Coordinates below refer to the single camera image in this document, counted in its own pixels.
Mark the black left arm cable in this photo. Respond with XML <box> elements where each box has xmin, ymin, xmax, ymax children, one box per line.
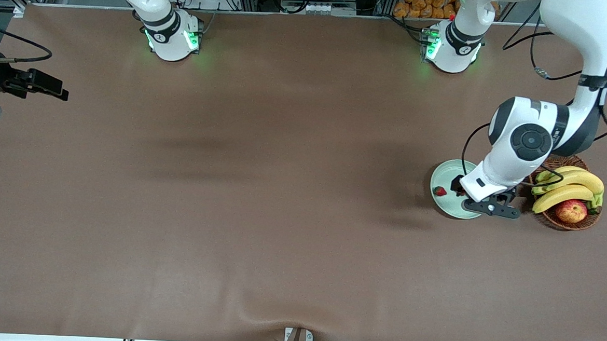
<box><xmin>460</xmin><ymin>0</ymin><xmax>607</xmax><ymax>193</ymax></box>

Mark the red yellow apple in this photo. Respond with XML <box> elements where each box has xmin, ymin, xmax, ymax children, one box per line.
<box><xmin>554</xmin><ymin>198</ymin><xmax>589</xmax><ymax>225</ymax></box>

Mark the white terminal block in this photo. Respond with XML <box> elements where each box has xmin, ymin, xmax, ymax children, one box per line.
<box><xmin>302</xmin><ymin>3</ymin><xmax>358</xmax><ymax>17</ymax></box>

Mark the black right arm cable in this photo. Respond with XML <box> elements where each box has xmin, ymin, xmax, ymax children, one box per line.
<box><xmin>0</xmin><ymin>19</ymin><xmax>55</xmax><ymax>67</ymax></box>

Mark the pile of orange bread rolls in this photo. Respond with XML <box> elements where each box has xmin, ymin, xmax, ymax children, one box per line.
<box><xmin>393</xmin><ymin>0</ymin><xmax>461</xmax><ymax>21</ymax></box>

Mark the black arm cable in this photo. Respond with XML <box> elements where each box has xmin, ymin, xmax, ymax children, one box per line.
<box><xmin>460</xmin><ymin>0</ymin><xmax>607</xmax><ymax>193</ymax></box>
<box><xmin>0</xmin><ymin>19</ymin><xmax>55</xmax><ymax>67</ymax></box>

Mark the brown table cover mat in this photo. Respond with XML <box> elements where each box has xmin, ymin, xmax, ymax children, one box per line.
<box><xmin>0</xmin><ymin>0</ymin><xmax>607</xmax><ymax>341</ymax></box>

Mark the brown wicker basket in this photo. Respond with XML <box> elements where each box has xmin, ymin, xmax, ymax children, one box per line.
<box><xmin>524</xmin><ymin>153</ymin><xmax>605</xmax><ymax>232</ymax></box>

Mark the pale green round plate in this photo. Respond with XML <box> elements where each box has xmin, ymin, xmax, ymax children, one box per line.
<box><xmin>429</xmin><ymin>157</ymin><xmax>491</xmax><ymax>221</ymax></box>

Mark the long yellow banana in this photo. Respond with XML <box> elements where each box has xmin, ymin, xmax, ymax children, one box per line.
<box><xmin>532</xmin><ymin>183</ymin><xmax>597</xmax><ymax>217</ymax></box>
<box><xmin>531</xmin><ymin>169</ymin><xmax>606</xmax><ymax>199</ymax></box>

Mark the small greenish yellow banana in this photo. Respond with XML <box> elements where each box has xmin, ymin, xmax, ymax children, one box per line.
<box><xmin>535</xmin><ymin>164</ymin><xmax>587</xmax><ymax>186</ymax></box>

